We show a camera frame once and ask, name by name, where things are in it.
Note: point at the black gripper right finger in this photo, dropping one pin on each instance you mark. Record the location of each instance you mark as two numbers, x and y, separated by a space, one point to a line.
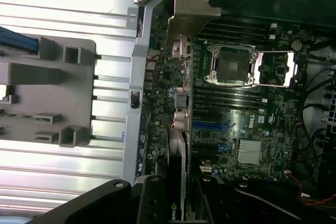
212 203

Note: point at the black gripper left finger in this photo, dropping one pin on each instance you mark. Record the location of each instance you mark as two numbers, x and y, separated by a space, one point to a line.
78 205

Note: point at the blue expansion slot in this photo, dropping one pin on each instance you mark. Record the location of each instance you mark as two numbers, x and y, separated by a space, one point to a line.
210 127
223 148

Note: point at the black RAM slot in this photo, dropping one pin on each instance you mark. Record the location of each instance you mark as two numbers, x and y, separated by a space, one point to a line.
241 39
231 96
241 25
241 30
231 101
231 91
241 35
231 106

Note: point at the silver chipset heatsink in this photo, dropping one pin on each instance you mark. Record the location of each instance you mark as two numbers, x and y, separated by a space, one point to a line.
249 151

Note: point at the green motherboard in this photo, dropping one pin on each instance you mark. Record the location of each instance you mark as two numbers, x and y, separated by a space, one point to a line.
275 119

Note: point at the grey parts rack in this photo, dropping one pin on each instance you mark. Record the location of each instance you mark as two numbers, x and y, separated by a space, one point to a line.
65 90

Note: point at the CPU socket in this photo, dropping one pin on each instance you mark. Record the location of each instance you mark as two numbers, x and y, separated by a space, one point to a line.
231 66

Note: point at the open black PC case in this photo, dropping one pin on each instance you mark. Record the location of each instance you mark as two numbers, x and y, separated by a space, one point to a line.
136 77

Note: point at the metal disk bay cage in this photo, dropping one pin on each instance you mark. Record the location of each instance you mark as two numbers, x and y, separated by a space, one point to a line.
330 108

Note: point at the metal socket cover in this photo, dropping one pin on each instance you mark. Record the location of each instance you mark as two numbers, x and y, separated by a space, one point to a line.
290 69

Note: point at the silver coin battery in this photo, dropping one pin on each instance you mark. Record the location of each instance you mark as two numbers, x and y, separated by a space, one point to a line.
297 45

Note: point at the hard disk with blue bracket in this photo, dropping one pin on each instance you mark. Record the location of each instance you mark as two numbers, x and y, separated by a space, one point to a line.
18 43

